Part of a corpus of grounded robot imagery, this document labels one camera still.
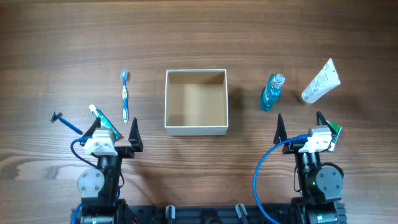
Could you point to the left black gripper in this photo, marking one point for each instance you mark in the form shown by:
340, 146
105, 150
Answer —
123, 150

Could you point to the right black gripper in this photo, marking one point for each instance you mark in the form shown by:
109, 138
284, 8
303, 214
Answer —
292, 149

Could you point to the teal toothpaste tube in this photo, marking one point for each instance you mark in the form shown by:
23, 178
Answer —
105, 122

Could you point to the green soap box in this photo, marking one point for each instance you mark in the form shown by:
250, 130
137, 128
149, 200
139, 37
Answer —
337, 129

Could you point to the blue mouthwash bottle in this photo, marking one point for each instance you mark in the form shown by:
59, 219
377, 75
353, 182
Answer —
272, 91

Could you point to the white hair conditioner tube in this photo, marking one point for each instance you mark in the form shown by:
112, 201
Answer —
326, 80

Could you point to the blue white toothbrush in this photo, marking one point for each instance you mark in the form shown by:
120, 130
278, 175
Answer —
124, 74

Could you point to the blue disposable razor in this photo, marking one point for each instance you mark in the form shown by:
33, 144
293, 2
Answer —
55, 116

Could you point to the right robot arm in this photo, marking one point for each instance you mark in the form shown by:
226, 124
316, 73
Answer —
320, 184

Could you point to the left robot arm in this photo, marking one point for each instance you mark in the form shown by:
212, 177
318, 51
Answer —
99, 185

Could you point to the white cardboard box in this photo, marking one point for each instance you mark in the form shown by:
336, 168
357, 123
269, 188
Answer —
196, 102

